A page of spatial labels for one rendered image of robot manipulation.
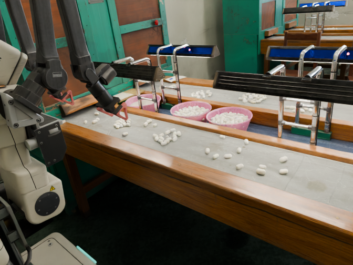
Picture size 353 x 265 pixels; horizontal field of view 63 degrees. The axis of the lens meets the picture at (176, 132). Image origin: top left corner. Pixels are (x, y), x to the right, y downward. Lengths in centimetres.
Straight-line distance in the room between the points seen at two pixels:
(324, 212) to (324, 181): 21
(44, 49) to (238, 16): 349
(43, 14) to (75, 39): 13
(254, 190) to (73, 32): 85
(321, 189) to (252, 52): 324
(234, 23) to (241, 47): 32
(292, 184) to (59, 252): 123
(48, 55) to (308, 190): 102
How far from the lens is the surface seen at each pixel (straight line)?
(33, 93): 103
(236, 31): 434
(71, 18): 111
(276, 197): 109
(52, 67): 104
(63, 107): 209
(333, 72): 156
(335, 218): 105
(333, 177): 128
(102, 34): 231
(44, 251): 183
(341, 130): 168
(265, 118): 179
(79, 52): 111
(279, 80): 120
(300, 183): 122
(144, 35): 259
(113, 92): 236
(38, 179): 128
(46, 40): 106
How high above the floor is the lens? 144
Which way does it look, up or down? 25 degrees down
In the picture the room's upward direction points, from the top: 7 degrees counter-clockwise
